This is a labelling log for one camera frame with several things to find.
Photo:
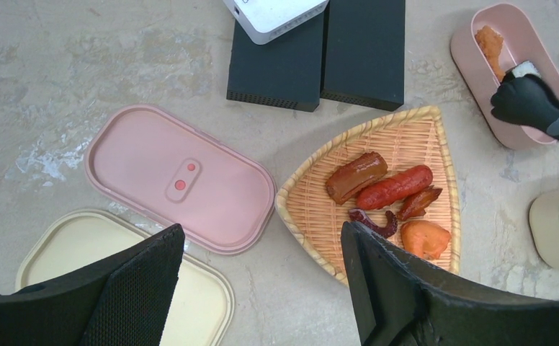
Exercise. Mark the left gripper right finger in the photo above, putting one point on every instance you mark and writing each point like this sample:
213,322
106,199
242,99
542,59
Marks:
401,299

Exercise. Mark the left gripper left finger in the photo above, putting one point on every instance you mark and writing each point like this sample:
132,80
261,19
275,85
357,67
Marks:
123,299

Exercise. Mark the woven bamboo basket tray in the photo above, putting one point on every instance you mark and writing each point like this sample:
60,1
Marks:
404,139

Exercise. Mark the black metal tongs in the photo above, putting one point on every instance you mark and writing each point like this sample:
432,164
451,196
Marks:
527,101

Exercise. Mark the black rice roll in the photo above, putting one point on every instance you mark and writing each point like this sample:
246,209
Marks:
523,69

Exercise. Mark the fried chicken piece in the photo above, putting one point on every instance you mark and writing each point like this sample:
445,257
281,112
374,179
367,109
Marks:
491,44

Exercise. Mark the beige lunch box lid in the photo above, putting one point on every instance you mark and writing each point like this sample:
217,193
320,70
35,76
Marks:
203,302

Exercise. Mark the pink lunch box lid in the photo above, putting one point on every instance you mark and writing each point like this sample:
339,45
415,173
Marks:
170,172

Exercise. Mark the left black box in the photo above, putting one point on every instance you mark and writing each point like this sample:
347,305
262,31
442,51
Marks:
285,72

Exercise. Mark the black box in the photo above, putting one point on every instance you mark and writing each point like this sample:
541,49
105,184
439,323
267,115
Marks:
365,53
285,72

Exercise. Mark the right black box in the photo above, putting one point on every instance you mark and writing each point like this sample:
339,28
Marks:
365,53

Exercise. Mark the pink lunch box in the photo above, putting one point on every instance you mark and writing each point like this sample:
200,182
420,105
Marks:
521,43

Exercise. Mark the white small device box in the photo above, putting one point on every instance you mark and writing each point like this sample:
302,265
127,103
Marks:
266,20

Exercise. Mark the purple octopus tentacle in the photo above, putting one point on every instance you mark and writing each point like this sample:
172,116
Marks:
386,231

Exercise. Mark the small glazed meat strip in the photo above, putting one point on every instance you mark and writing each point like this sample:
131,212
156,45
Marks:
415,205

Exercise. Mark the red sausage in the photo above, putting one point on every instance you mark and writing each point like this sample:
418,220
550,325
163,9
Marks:
395,188

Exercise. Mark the dark brown meat slice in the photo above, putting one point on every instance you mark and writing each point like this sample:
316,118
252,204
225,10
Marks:
350,178

